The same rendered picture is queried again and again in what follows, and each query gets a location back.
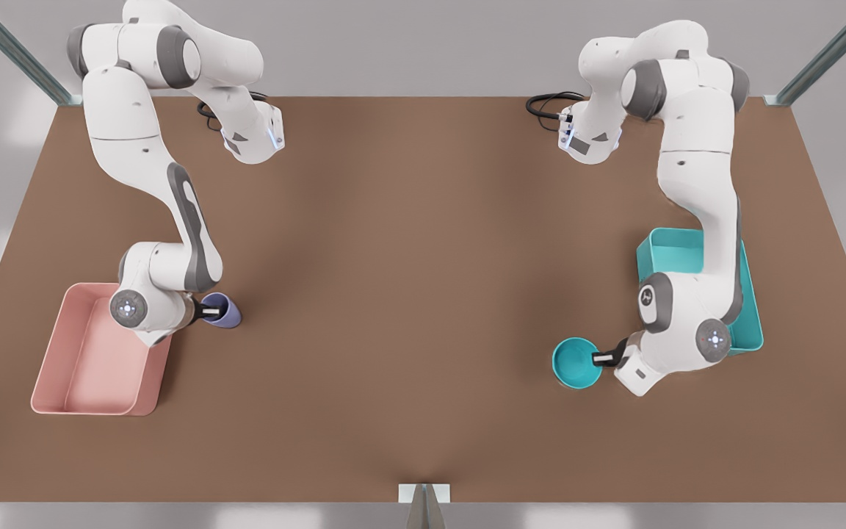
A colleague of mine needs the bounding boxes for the teal box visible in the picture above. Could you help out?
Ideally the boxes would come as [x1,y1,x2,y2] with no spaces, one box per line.
[636,228,764,356]

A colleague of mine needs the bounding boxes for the teal bowl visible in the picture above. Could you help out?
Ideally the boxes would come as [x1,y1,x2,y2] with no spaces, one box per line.
[552,337,605,390]

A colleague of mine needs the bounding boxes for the black cable loop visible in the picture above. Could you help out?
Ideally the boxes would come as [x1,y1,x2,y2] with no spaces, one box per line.
[197,91,270,134]
[526,91,588,134]

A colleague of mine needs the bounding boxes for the pink box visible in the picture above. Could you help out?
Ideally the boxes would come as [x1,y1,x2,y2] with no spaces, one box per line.
[31,283,175,417]

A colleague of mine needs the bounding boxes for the silver frame post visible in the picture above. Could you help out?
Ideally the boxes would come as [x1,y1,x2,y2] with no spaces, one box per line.
[398,483,452,529]
[764,0,846,108]
[0,0,83,108]

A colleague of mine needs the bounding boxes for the purple cup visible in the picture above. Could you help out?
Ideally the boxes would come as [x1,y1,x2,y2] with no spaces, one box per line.
[199,292,243,330]

